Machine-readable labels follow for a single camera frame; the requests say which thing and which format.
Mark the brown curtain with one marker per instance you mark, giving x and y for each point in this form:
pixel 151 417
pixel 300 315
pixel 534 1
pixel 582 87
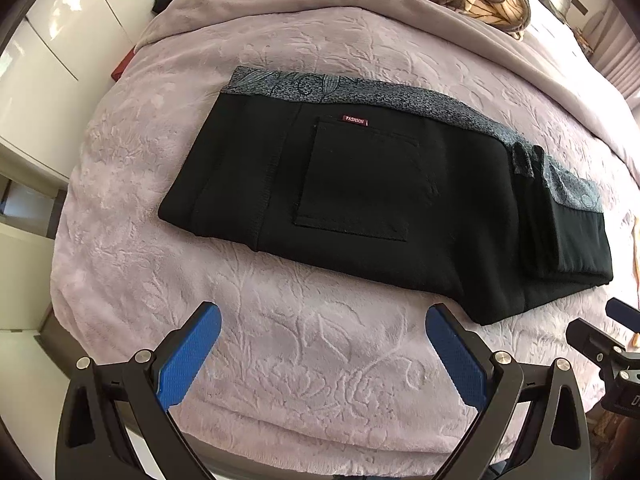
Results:
pixel 620 55

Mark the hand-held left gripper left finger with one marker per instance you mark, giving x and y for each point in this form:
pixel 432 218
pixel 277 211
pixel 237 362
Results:
pixel 187 360

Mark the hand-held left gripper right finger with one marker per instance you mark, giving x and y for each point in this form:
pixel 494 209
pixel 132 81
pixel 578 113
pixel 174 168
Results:
pixel 457 360

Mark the red box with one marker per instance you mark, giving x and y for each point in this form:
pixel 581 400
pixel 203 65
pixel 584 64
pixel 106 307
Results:
pixel 122 66

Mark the black pants with floral trim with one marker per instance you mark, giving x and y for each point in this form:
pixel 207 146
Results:
pixel 360 185

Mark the white wardrobe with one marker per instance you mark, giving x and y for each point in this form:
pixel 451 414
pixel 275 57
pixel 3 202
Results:
pixel 50 60

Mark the pink embossed blanket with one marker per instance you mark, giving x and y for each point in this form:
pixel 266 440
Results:
pixel 300 360

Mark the white side cabinet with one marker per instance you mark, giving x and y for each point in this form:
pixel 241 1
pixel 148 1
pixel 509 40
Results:
pixel 20 245

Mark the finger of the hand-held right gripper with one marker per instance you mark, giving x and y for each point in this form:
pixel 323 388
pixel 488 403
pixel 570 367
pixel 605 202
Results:
pixel 625 314
pixel 590 340

